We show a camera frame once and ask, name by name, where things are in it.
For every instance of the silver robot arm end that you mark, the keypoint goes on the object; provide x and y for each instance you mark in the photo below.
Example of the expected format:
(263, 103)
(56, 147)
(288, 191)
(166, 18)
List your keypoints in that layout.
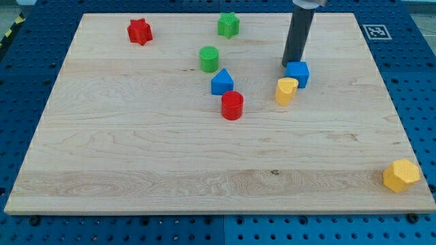
(310, 4)

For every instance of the wooden board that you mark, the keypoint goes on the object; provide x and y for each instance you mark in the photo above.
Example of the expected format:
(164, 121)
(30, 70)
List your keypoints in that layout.
(135, 130)

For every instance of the red cylinder block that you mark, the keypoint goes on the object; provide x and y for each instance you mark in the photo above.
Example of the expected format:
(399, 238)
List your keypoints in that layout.
(232, 105)

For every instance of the blue triangle block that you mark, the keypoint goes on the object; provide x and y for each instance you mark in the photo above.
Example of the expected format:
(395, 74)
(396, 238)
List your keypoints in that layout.
(222, 83)

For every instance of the green cylinder block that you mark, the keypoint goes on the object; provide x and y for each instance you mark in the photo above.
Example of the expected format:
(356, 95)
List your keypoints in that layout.
(209, 59)

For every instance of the yellow heart block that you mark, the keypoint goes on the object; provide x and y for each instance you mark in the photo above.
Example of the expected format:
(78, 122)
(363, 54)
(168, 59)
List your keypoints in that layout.
(285, 90)

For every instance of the blue cube block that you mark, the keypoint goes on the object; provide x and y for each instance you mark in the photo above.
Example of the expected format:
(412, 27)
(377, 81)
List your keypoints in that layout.
(298, 70)

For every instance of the green star block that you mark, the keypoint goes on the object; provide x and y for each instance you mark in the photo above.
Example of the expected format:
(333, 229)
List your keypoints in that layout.
(228, 25)

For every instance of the red star block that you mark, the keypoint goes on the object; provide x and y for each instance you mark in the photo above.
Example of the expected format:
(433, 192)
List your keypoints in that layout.
(139, 31)

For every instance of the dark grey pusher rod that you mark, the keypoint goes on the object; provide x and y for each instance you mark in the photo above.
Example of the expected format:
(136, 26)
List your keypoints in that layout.
(297, 35)

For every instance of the white fiducial marker tag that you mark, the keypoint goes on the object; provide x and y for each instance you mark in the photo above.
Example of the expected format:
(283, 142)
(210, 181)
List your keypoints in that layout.
(377, 32)

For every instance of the yellow hexagon block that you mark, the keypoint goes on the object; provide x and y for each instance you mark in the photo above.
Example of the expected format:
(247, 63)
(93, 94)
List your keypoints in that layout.
(401, 175)

